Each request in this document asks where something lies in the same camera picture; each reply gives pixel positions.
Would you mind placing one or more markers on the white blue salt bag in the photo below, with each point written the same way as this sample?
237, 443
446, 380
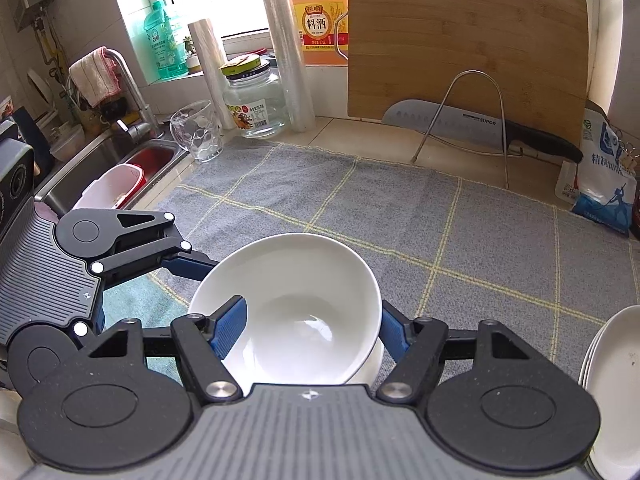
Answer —
602, 187

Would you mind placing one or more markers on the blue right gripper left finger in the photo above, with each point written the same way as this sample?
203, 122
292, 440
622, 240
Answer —
229, 322

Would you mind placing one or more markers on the kitchen knife black handle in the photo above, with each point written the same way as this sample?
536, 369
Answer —
398, 115

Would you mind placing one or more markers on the white ceramic bowl front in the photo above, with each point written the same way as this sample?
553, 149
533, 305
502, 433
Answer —
314, 310

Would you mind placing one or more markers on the white plate fruit print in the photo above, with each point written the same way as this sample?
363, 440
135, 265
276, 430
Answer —
586, 362

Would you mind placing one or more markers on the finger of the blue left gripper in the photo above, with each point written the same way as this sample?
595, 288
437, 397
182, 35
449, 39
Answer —
192, 265

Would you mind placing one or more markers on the clear plastic wrap roll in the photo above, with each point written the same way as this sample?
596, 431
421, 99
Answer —
286, 45

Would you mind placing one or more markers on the white ceramic bowl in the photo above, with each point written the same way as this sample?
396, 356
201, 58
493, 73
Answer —
314, 310
368, 371

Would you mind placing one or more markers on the metal wire rack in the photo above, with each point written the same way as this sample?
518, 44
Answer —
464, 124

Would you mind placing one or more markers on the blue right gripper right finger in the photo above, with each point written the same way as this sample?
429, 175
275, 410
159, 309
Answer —
396, 332

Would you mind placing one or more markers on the white pink basin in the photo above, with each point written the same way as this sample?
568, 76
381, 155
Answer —
113, 189

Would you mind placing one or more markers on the grey checked table mat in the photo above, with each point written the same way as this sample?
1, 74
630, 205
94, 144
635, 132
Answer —
438, 245

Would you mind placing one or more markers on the clear glass cup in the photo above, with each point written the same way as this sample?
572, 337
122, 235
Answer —
196, 128

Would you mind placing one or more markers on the striped dish cloth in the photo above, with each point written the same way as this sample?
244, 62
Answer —
95, 77

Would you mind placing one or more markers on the white plate with fruit print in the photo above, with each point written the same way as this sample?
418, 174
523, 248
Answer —
613, 381

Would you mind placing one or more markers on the orange cooking wine jug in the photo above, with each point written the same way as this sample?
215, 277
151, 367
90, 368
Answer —
324, 41

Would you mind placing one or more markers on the teal printed mat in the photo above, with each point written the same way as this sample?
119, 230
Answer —
155, 299

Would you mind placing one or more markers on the red basin in sink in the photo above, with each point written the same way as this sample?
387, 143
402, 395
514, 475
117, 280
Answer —
151, 160

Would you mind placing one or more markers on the green dish soap bottle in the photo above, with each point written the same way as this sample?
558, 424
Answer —
164, 29

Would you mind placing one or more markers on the bamboo cutting board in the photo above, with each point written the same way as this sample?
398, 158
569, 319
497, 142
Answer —
526, 60

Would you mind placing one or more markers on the glass jar green lid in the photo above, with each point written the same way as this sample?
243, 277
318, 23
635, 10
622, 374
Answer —
254, 96

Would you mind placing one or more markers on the metal sink faucet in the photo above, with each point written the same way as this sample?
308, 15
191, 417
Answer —
147, 124

